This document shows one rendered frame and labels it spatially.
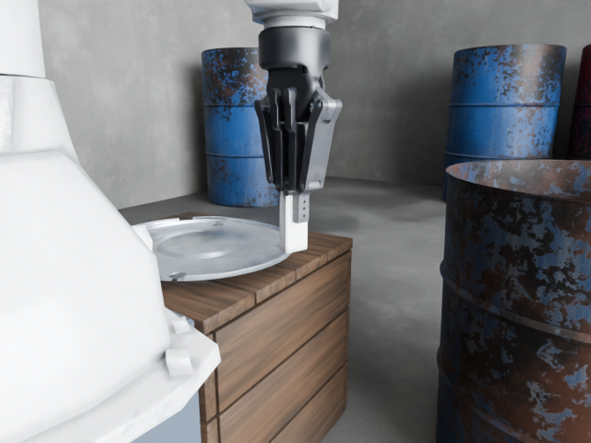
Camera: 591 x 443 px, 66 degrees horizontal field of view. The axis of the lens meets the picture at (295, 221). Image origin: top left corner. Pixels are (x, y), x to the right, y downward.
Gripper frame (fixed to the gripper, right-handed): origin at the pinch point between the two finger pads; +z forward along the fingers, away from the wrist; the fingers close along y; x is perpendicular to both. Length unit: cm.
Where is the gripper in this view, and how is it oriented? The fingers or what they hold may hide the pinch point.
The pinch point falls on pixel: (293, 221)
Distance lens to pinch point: 51.9
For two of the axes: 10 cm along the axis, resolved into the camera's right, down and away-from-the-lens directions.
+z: -0.1, 9.7, 2.5
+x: -8.1, 1.4, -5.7
